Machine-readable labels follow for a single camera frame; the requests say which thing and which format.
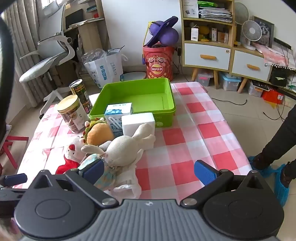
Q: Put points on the burger plush toy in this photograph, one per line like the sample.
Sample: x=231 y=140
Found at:
x=99 y=133

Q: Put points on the grey round fan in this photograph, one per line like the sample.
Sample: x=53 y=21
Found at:
x=241 y=11

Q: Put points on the red printed bucket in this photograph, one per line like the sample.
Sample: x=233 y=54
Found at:
x=158 y=67

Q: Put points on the red stool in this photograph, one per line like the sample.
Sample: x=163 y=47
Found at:
x=12 y=140

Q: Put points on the clear plastic bag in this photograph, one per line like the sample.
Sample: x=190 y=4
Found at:
x=92 y=55

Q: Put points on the pink table cloth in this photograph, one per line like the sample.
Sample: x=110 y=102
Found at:
x=275 y=56

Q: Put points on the green plastic bin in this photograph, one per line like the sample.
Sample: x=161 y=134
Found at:
x=138 y=95

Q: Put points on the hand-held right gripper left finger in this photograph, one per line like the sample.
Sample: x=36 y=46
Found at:
x=95 y=168

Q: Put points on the clear storage box pink contents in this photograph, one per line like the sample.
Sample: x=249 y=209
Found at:
x=204 y=78

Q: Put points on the person's dark trousers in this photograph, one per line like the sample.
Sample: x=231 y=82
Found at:
x=277 y=139

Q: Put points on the white foam block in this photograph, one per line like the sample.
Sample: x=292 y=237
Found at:
x=136 y=122

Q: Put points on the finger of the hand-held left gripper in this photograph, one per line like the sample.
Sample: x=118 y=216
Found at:
x=15 y=179

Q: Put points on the santa plush toy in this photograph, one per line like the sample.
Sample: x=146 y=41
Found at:
x=70 y=153

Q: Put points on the white product box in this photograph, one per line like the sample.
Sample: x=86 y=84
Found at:
x=190 y=8

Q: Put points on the blue white carton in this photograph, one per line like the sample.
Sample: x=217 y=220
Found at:
x=115 y=111

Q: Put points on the white desk fan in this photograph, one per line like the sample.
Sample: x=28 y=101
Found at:
x=251 y=30

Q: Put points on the tall dark can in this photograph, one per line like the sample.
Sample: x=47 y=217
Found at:
x=81 y=92

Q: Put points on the stack of papers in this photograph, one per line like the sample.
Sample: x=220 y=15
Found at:
x=215 y=15

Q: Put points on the red box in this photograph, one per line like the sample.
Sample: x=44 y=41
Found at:
x=272 y=96

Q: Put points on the round yellow wooden disc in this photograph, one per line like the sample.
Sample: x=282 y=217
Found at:
x=74 y=115

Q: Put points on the white cloth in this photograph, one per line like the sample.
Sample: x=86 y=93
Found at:
x=127 y=183

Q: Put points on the white shopping bag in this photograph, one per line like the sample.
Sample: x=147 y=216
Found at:
x=106 y=69

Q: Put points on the low wooden drawer cabinet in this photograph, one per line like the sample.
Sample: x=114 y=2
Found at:
x=249 y=67

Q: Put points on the rabbit plush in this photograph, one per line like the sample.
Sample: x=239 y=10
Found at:
x=120 y=148

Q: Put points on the small white barcode box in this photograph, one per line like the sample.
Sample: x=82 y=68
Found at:
x=195 y=33

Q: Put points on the dark picture frame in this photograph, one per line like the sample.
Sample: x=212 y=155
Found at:
x=267 y=27

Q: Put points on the white office chair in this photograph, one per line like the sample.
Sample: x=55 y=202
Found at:
x=50 y=46

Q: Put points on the yellow toy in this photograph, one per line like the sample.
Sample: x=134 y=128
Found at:
x=204 y=32

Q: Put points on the wooden desk shelf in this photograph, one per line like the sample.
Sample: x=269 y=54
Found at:
x=90 y=30

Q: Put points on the red white checked tablecloth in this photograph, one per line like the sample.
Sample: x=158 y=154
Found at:
x=185 y=139

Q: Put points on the black bag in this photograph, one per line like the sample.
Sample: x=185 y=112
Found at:
x=281 y=77

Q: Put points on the black monitor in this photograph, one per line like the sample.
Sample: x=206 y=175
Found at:
x=74 y=18

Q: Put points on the blue shoe cover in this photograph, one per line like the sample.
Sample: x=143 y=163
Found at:
x=282 y=192
x=257 y=166

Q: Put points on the beige curtain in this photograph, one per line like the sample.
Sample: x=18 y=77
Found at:
x=20 y=34

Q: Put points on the clear storage box blue lid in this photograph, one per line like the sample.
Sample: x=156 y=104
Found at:
x=230 y=82

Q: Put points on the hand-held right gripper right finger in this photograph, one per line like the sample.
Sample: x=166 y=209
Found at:
x=203 y=173

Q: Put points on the tall wooden shelf cabinet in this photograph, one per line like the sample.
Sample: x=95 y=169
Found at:
x=203 y=58

